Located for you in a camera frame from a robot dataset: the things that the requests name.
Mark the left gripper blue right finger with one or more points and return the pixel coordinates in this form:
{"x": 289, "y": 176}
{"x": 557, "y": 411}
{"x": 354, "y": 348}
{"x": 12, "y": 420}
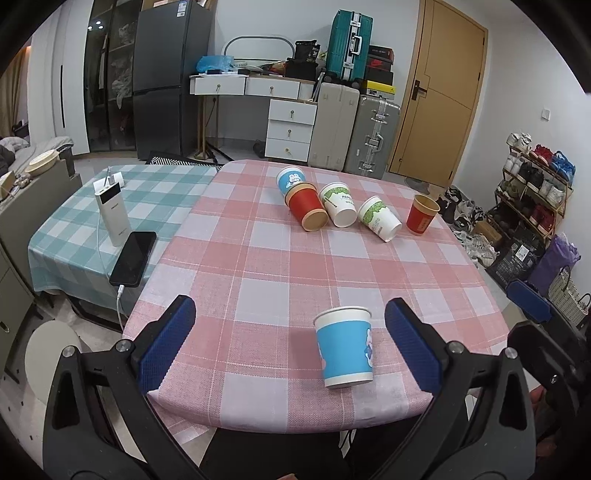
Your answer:
{"x": 421, "y": 346}

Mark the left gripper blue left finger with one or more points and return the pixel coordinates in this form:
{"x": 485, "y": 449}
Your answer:
{"x": 159, "y": 342}

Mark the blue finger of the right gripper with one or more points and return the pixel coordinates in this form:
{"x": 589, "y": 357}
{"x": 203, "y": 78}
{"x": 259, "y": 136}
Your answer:
{"x": 534, "y": 306}

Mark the blue white paper cup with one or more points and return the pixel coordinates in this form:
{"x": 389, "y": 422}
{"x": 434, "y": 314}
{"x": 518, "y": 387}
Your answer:
{"x": 345, "y": 345}

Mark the red brown paper cup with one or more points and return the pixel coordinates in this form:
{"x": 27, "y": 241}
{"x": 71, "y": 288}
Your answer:
{"x": 423, "y": 210}

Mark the white green paper cup right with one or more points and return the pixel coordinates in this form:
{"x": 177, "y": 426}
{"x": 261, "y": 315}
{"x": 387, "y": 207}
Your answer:
{"x": 379, "y": 218}

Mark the white green paper cup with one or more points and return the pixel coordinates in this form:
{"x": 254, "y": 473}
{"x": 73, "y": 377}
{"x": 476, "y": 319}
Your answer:
{"x": 379, "y": 218}
{"x": 338, "y": 202}

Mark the red paper cup lying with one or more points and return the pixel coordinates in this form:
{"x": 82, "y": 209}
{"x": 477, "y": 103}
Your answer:
{"x": 303, "y": 201}

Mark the blue rabbit paper cup lying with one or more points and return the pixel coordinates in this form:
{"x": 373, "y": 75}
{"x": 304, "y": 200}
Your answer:
{"x": 288, "y": 178}

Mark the woven basket bag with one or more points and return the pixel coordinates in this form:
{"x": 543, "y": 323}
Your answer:
{"x": 566, "y": 298}

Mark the black shopping bag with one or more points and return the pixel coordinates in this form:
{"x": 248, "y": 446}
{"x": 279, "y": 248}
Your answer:
{"x": 515, "y": 262}

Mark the purple bag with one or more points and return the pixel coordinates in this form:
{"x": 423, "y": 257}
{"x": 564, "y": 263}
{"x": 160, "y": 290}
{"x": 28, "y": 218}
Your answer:
{"x": 560, "y": 253}

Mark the black smartphone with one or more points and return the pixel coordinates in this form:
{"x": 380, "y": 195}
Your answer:
{"x": 133, "y": 259}

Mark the shoe rack with shoes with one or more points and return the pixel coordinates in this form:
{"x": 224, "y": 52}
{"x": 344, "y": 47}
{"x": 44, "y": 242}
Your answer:
{"x": 534, "y": 192}

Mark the teal checkered tablecloth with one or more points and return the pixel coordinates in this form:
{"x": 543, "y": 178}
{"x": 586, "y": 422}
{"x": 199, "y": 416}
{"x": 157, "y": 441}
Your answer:
{"x": 71, "y": 252}

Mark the pink checkered tablecloth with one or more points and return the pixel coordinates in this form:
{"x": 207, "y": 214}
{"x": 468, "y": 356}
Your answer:
{"x": 251, "y": 361}

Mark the white power bank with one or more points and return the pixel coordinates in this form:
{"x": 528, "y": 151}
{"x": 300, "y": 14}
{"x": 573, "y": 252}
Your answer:
{"x": 113, "y": 213}

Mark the silver suitcase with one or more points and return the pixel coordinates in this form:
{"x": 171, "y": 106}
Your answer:
{"x": 373, "y": 137}

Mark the white drawer desk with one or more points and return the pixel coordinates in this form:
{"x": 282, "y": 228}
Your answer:
{"x": 291, "y": 115}

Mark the beige suitcase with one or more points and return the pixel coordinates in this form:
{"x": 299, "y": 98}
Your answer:
{"x": 336, "y": 115}

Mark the wooden door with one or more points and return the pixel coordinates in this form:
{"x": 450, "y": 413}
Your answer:
{"x": 442, "y": 94}

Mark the stacked shoe boxes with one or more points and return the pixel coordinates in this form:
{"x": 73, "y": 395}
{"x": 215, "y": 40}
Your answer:
{"x": 380, "y": 65}

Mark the glass door cabinet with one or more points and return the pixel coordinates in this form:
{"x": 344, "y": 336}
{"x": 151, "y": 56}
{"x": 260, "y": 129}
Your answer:
{"x": 108, "y": 72}

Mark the blue plastic bag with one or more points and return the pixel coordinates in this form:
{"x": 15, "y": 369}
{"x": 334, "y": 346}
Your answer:
{"x": 215, "y": 64}

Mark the black refrigerator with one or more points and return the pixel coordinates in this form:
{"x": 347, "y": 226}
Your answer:
{"x": 170, "y": 39}

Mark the teal suitcase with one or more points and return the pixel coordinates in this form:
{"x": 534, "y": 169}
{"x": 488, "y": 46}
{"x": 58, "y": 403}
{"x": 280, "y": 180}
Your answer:
{"x": 349, "y": 45}

